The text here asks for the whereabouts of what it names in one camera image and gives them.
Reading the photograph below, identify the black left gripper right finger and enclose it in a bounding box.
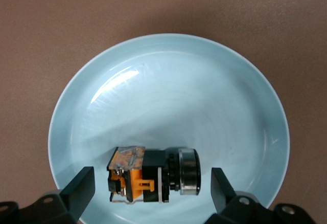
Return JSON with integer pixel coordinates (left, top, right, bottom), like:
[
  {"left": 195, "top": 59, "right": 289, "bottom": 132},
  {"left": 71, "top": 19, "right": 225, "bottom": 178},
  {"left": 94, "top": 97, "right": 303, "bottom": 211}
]
[{"left": 204, "top": 167, "right": 315, "bottom": 224}]

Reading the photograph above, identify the light blue round plate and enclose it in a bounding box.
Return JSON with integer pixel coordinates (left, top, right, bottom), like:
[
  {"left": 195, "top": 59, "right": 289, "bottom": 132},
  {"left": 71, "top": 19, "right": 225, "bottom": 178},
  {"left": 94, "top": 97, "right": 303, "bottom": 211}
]
[{"left": 48, "top": 32, "right": 291, "bottom": 224}]

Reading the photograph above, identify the brown table mat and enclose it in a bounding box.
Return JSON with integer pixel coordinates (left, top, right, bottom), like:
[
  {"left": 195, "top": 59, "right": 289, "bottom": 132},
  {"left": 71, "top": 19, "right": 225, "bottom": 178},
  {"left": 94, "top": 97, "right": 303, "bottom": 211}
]
[{"left": 0, "top": 0, "right": 327, "bottom": 224}]

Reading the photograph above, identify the black and orange push-button switch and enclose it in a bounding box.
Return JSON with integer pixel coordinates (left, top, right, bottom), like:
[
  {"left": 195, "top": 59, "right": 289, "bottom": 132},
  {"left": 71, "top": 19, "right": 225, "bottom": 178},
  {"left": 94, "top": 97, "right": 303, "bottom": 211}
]
[{"left": 106, "top": 145, "right": 203, "bottom": 206}]

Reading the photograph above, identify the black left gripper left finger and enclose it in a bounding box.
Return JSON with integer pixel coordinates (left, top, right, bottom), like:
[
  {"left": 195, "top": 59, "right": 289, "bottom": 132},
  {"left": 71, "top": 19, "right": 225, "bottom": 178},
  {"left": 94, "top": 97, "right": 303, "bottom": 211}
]
[{"left": 0, "top": 166, "right": 96, "bottom": 224}]

